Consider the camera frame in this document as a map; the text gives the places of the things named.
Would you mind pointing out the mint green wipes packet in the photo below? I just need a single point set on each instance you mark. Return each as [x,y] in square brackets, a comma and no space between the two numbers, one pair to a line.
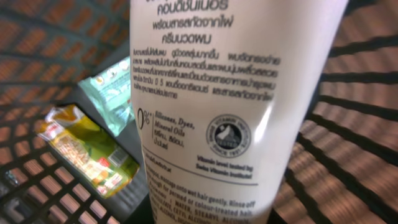
[110,93]

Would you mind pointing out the white conditioner tube gold cap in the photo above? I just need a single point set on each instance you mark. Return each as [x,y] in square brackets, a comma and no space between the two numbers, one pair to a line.
[220,90]

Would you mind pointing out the grey plastic shopping basket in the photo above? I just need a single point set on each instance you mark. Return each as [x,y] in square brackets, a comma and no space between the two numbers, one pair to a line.
[343,167]

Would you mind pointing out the green yellow snack packet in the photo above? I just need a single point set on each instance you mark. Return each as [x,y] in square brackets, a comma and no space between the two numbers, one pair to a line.
[89,149]

